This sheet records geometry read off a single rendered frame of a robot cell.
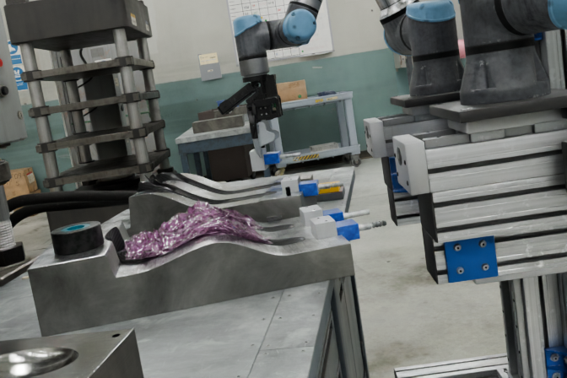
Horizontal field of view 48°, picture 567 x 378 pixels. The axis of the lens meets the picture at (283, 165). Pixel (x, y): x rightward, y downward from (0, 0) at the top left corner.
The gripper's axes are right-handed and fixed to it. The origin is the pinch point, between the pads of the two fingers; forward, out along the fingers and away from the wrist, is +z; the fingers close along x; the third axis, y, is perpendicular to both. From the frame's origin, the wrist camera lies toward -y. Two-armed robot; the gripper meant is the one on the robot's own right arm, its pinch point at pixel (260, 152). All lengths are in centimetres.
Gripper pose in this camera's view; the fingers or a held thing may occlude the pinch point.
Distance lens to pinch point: 167.9
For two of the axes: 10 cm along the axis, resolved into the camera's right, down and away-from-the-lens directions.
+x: 1.5, -1.6, 9.8
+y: 9.8, -1.3, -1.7
